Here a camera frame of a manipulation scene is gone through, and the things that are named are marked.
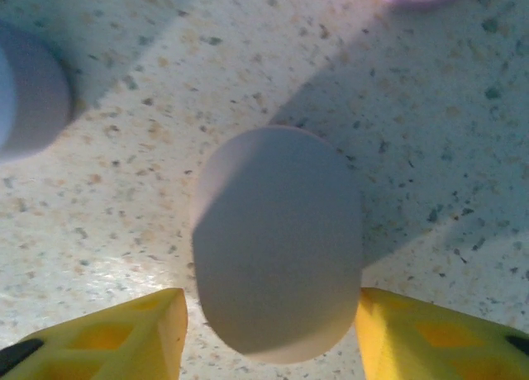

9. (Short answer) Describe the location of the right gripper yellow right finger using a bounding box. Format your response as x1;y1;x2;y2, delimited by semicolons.
355;287;529;380

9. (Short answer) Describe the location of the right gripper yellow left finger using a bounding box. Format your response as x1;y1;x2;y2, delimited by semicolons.
0;287;189;380

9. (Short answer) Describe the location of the pink earbud charging case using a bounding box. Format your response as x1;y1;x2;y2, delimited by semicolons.
190;125;365;365

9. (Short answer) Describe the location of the white earbud charging case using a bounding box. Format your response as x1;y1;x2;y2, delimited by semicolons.
0;20;74;163

